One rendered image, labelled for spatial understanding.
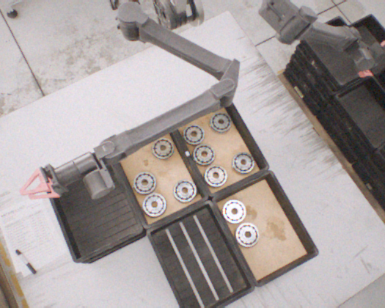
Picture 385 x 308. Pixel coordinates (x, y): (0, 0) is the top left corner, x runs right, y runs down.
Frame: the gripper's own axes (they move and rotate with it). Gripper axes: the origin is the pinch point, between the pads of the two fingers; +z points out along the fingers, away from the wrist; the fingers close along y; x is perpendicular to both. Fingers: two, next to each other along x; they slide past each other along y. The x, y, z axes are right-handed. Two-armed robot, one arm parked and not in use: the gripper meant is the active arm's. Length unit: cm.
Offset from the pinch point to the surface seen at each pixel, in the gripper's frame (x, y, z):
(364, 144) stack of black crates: -32, 104, -159
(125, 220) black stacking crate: -9, 62, -16
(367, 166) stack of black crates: -44, 115, -159
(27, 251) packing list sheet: 3, 75, 29
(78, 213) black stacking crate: 4, 62, 0
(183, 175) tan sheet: -4, 62, -48
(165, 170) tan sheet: 3, 62, -42
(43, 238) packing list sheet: 5, 75, 20
